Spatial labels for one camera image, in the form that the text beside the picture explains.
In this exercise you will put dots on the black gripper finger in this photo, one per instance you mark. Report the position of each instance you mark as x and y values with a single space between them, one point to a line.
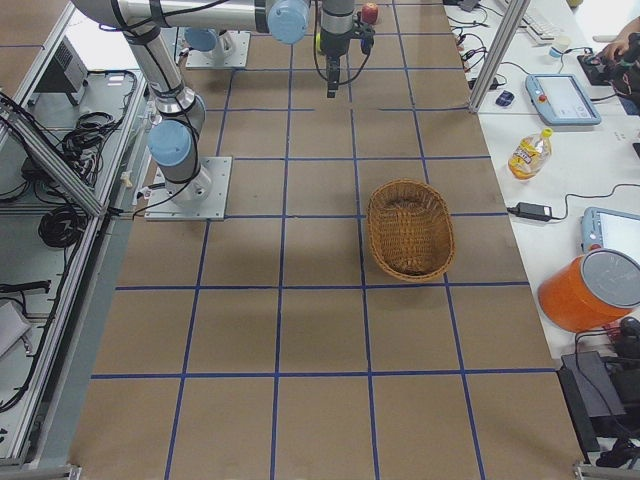
332 89

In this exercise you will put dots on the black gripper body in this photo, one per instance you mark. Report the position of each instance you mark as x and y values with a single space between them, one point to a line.
333 46

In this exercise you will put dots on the red apple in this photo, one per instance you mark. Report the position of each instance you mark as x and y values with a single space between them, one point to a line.
370 13

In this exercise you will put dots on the wicker basket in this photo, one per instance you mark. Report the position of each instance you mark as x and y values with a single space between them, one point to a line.
410 231

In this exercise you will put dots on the person hand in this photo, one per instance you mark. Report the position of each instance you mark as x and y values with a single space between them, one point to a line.
616 49

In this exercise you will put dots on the dark blue pouch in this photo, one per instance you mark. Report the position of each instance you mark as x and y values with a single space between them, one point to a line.
505 99

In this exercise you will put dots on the orange juice bottle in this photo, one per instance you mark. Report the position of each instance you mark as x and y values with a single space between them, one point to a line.
531 154

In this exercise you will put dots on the blue teach pendant far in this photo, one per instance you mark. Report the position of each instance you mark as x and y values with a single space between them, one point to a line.
560 100

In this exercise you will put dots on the blue teach pendant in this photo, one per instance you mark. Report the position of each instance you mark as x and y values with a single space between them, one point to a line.
610 229
560 100

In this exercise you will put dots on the paper cup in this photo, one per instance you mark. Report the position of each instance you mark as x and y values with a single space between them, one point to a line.
559 46

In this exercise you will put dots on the black power adapter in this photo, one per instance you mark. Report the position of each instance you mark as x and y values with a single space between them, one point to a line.
531 211

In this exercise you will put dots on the grey control box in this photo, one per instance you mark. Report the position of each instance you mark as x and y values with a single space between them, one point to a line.
65 73

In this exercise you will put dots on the blue teach pendant near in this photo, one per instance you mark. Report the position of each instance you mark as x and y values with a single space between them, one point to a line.
610 229

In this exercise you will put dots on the orange bucket grey lid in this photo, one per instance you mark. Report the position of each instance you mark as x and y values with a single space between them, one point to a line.
594 290

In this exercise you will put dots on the black box on floor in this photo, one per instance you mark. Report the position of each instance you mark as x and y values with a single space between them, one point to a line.
593 403

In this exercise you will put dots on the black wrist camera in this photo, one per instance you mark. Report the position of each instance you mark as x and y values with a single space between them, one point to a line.
365 33

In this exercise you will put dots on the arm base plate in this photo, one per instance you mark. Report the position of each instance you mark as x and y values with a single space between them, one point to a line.
215 60
204 198

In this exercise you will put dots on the aluminium frame post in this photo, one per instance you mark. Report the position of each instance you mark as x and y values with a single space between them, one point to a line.
500 44

